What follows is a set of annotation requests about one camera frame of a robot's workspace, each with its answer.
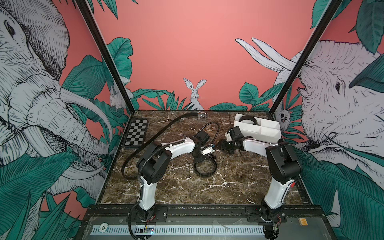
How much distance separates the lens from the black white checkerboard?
100 centimetres

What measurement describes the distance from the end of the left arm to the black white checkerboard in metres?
0.42

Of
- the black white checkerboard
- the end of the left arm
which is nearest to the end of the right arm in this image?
the end of the left arm

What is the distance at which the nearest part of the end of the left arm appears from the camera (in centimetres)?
71
